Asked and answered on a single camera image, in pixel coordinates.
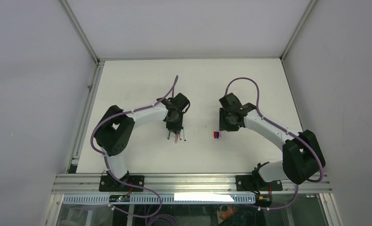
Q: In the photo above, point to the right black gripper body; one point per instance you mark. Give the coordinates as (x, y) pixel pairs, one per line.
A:
(225, 123)

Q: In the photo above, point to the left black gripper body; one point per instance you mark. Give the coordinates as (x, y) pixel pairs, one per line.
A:
(176, 125)

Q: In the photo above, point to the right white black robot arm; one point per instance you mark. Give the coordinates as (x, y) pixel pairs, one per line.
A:
(302, 156)

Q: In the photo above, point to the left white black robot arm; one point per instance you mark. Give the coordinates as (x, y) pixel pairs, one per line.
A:
(113, 132)

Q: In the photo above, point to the blue tipped white pen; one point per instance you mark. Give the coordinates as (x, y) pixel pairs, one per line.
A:
(184, 134)

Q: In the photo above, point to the red tipped white pen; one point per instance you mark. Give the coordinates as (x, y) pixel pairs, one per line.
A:
(181, 135)

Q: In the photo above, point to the orange object below table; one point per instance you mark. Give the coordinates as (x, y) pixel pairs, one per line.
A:
(226, 211)

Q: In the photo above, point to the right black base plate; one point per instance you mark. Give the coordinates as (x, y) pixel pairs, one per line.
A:
(254, 183)

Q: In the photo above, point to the white slotted cable duct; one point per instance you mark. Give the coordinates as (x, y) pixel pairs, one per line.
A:
(176, 198)

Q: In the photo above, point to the aluminium front rail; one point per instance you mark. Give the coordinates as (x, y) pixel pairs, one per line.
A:
(169, 183)

